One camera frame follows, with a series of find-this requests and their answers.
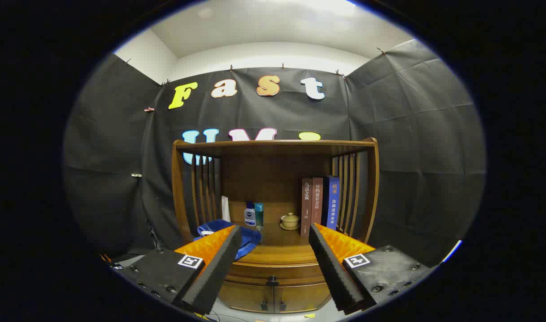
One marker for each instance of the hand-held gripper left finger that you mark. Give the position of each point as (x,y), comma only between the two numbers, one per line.
(219,273)

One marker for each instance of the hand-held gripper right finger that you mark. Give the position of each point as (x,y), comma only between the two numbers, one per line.
(333,273)

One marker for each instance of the wooden drawer with black knob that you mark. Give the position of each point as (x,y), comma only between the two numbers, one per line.
(277,270)

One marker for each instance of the wooden cabinet door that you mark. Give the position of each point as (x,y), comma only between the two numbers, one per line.
(246,295)
(299,297)

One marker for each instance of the wooden countertop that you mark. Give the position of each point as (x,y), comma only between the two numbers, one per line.
(281,250)

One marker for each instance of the wooden cabinet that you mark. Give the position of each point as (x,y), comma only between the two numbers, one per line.
(264,179)

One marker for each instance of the folded blue towel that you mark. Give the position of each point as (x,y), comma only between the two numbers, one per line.
(250,241)

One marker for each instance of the white tube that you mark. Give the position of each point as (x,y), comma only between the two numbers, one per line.
(226,210)

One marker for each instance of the white bottle with blue cap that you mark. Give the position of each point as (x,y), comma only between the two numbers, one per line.
(250,217)

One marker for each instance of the beige lidded teacup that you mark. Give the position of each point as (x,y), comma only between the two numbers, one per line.
(290,221)

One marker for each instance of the teal bottle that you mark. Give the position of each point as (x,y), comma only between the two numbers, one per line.
(259,214)

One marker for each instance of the blue book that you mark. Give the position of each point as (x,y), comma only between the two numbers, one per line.
(333,201)

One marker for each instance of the brown book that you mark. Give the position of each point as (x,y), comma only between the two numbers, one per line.
(317,201)
(306,205)

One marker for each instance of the black backdrop cloth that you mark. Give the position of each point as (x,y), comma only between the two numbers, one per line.
(411,134)

